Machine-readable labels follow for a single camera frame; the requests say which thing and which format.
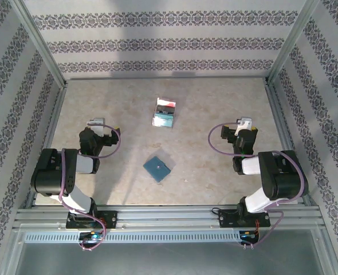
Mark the blue card holder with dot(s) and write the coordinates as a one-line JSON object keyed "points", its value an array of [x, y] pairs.
{"points": [[157, 169]]}

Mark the clear acrylic card box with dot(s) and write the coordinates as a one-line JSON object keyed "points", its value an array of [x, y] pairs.
{"points": [[164, 113]]}

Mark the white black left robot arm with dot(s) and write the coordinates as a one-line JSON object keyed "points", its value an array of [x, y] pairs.
{"points": [[51, 172]]}

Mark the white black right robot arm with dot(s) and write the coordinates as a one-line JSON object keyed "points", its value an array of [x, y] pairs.
{"points": [[283, 177]]}

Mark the teal card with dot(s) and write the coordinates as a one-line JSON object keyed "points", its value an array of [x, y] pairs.
{"points": [[163, 120]]}

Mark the black card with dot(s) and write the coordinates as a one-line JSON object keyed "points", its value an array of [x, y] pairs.
{"points": [[164, 109]]}

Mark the white card red circle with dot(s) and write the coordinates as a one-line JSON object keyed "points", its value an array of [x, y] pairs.
{"points": [[164, 101]]}

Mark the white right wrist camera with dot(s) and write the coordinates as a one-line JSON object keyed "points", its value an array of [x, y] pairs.
{"points": [[245, 121]]}

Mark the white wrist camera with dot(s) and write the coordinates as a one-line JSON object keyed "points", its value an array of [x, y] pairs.
{"points": [[245, 121], [97, 121]]}

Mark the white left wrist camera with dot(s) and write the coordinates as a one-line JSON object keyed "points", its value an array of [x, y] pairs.
{"points": [[97, 121]]}

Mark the aluminium side rail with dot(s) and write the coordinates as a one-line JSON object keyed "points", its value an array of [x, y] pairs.
{"points": [[280, 120], [53, 123]]}

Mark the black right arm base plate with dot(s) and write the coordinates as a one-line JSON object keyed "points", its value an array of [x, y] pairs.
{"points": [[227, 219]]}

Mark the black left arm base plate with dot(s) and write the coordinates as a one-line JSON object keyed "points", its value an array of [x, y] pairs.
{"points": [[111, 219]]}

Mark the aluminium back rail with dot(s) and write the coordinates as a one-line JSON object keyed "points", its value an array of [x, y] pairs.
{"points": [[169, 78]]}

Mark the aluminium mounting rail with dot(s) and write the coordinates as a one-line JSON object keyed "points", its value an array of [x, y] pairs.
{"points": [[169, 217]]}

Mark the aluminium frame post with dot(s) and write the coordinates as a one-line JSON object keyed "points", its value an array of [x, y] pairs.
{"points": [[291, 43], [40, 43]]}

